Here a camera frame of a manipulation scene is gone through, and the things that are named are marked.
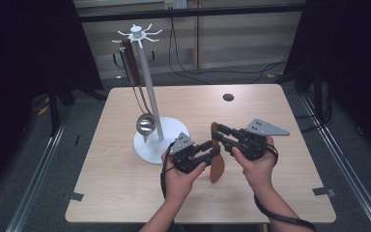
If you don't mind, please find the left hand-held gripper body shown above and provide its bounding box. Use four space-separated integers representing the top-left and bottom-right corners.
168 130 208 175

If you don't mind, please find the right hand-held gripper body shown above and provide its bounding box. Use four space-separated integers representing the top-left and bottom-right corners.
230 118 291 161

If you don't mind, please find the wooden rice spatula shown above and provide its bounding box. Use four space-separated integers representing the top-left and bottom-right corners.
209 121 226 185

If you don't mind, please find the steel ladle with wooden handle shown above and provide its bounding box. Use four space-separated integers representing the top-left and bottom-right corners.
121 38 157 136

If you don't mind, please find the white utensil rack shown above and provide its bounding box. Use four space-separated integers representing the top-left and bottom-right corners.
111 22 191 165

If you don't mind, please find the person's left hand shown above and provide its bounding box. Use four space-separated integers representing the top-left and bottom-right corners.
159 150 208 205

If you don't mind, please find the person's right hand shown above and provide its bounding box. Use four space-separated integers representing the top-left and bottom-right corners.
231 134 278 195

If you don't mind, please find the grey tape piece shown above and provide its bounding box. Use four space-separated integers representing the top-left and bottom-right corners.
67 190 85 202
312 187 336 198

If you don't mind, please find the white office desk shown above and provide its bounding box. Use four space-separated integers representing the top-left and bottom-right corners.
72 0 306 80

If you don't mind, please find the black curtain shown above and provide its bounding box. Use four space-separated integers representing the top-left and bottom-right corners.
0 0 104 197
283 0 371 162

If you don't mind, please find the black metal stand leg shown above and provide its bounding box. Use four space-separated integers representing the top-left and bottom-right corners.
46 80 61 137

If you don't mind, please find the left hand-held gripper black cable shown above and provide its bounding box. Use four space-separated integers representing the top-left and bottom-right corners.
159 140 177 232

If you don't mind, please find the hand-held gripper black cable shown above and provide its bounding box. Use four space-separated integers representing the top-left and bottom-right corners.
159 140 177 232
252 143 317 232

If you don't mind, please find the right hand-held gripper black cable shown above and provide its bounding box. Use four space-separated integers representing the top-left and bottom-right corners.
252 143 317 232

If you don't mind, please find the black floor cable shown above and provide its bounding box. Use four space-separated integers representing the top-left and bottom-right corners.
168 16 288 85

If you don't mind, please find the metal floor rail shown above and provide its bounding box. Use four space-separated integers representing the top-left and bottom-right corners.
5 115 71 232
299 93 371 232

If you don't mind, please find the white wall socket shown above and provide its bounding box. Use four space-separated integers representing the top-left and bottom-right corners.
163 0 187 10

